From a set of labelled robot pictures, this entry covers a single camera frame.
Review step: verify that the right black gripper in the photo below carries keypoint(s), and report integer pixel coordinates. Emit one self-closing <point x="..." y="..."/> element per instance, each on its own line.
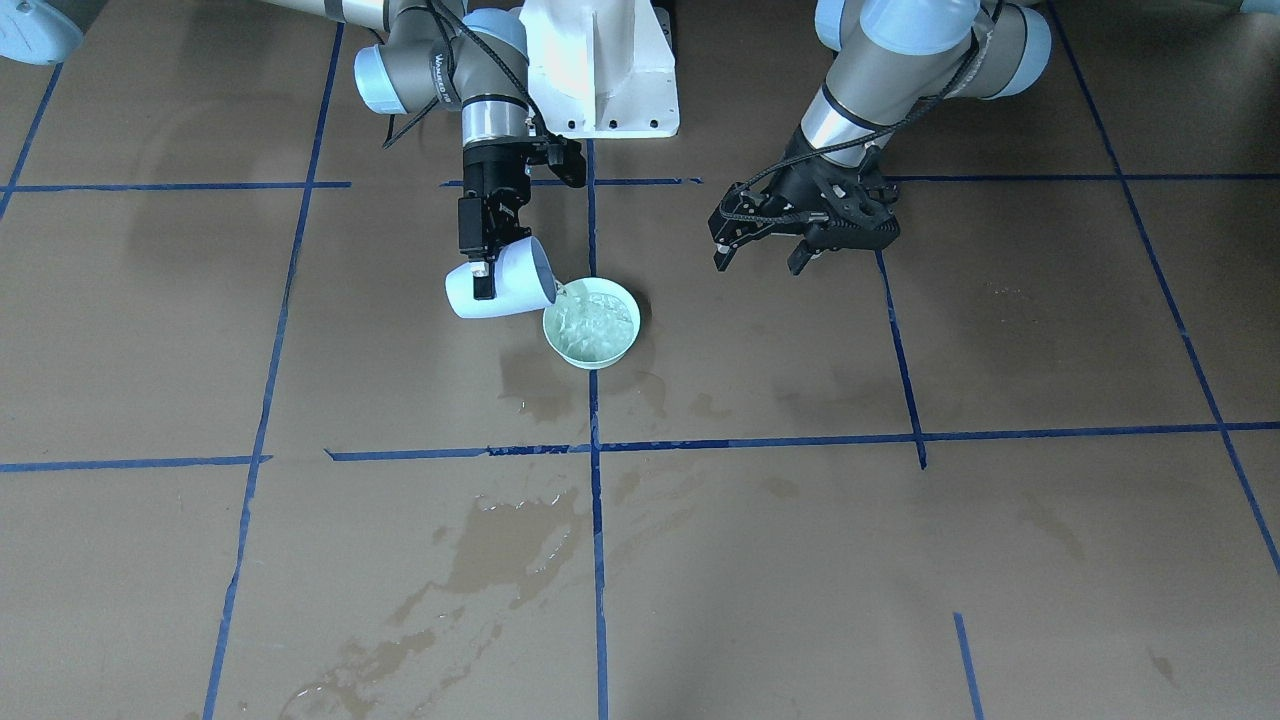
<point x="497" y="175"/>

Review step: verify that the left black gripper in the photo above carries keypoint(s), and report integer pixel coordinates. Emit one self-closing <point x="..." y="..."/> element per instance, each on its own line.
<point x="799" y="190"/>

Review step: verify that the blue plastic cup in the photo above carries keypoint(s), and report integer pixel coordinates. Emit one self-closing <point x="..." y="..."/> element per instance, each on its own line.
<point x="523" y="278"/>

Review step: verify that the mint green bowl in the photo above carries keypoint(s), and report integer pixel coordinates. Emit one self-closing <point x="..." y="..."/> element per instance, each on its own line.
<point x="592" y="323"/>

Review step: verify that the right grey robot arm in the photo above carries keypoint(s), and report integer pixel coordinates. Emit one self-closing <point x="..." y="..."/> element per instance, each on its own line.
<point x="435" y="55"/>

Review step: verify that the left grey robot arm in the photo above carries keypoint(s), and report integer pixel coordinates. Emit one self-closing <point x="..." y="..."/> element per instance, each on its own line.
<point x="895" y="61"/>

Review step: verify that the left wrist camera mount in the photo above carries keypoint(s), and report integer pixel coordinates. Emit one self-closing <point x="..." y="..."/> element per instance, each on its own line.
<point x="741" y="207"/>

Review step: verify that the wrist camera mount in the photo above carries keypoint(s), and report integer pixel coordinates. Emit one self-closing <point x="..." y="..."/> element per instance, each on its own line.
<point x="564" y="157"/>
<point x="741" y="207"/>

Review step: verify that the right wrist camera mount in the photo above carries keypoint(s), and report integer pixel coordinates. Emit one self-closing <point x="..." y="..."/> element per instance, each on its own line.
<point x="564" y="157"/>

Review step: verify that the white camera mast post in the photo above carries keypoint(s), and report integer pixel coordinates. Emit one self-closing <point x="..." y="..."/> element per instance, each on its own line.
<point x="603" y="69"/>

